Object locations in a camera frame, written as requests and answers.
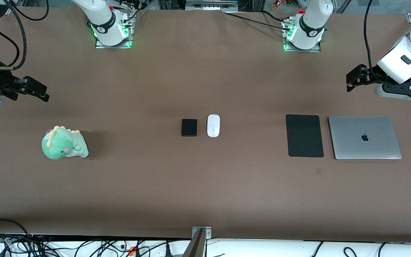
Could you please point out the grey metal device box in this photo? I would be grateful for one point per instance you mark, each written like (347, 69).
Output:
(211, 5)

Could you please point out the silver apple laptop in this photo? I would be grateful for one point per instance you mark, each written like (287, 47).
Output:
(364, 137)

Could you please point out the silver metal bracket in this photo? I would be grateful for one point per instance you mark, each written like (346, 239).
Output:
(207, 232)

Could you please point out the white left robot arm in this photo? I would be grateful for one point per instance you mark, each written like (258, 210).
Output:
(401, 59)

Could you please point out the green dinosaur plush toy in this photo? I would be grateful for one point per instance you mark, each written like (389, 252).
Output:
(61, 144)

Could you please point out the dark camera pole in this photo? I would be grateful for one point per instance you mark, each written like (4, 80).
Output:
(195, 248)

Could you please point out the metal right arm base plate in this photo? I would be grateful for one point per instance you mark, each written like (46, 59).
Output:
(100, 46)

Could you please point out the black smartphone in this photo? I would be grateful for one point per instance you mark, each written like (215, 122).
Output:
(189, 127)

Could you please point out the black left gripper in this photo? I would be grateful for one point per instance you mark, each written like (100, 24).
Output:
(370, 75)

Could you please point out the white computer mouse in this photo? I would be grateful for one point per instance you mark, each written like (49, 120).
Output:
(213, 125)

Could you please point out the black mouse pad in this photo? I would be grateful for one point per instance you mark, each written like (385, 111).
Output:
(304, 135)

